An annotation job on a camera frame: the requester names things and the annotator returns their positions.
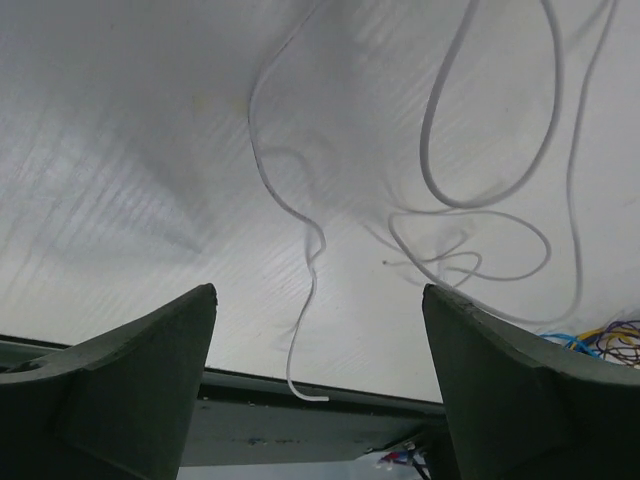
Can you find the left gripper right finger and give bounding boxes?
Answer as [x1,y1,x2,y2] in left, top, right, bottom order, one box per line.
[422,284,639,479]

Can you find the coloured cable bundle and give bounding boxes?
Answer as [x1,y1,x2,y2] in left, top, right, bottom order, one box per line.
[539,319,640,369]

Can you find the white cable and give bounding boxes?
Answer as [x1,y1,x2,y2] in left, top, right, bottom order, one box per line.
[247,0,619,404]

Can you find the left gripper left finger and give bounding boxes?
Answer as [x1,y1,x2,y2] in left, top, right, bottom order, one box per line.
[1,284,217,479]

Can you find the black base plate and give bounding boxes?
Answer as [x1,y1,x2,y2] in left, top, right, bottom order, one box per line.
[0,332,451,469]

